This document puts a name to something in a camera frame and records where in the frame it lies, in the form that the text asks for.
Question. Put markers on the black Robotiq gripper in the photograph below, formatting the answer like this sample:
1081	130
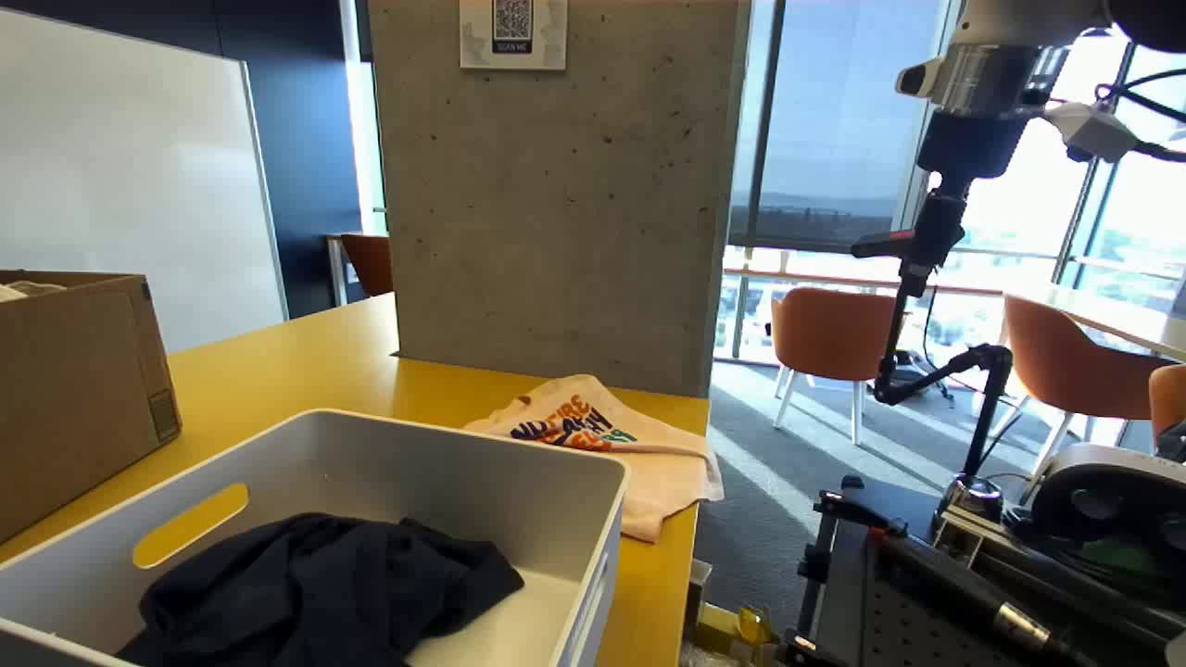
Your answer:
983	141

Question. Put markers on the light pink printed shirt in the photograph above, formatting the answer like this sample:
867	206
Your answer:
669	482

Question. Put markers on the grey white robot base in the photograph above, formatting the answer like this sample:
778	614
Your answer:
1098	519

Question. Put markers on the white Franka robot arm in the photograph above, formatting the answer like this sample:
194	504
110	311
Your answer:
1023	25

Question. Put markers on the white plastic basket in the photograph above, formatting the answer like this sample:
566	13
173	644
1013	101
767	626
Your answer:
493	495

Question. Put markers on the orange chair white legs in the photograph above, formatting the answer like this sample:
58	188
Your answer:
371	262
1167	393
835	335
1067	366

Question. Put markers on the black bar clamp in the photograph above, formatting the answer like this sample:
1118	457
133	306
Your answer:
835	544

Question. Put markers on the grey concrete pillar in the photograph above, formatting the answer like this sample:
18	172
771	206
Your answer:
557	225

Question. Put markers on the yellow object under table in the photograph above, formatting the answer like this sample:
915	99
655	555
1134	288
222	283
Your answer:
728	633

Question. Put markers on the white QR code sign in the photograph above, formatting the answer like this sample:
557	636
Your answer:
513	38

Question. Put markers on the dark navy cloth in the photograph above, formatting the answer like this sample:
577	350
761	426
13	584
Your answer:
308	593

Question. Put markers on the white board panel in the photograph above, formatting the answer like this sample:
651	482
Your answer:
122	162

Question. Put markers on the brown cardboard box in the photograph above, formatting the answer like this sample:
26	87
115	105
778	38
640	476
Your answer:
74	393

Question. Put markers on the black stereo camera bar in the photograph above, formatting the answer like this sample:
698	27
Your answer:
881	242

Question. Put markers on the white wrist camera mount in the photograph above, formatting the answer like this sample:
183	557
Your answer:
1091	130

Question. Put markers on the black articulated camera stand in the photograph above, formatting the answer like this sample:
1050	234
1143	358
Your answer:
988	409

